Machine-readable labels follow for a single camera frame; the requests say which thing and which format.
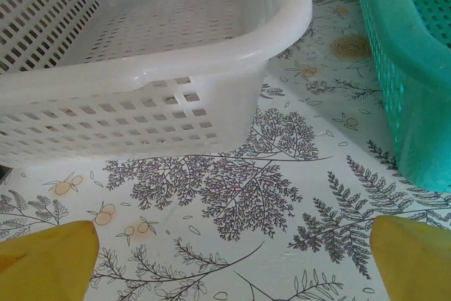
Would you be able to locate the teal plastic basket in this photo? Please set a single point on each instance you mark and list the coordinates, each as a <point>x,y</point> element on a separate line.
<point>405,50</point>

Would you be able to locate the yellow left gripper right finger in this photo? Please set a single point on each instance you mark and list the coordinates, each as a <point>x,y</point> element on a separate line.
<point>415,265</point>

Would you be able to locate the white plastic basket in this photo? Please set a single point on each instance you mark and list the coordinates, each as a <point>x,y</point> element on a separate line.
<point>225,79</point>

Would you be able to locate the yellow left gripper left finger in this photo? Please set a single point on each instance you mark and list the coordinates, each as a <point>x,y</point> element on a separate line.
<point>46,265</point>

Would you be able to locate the floral table cover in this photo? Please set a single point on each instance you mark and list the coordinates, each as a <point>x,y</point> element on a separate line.
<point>211,262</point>

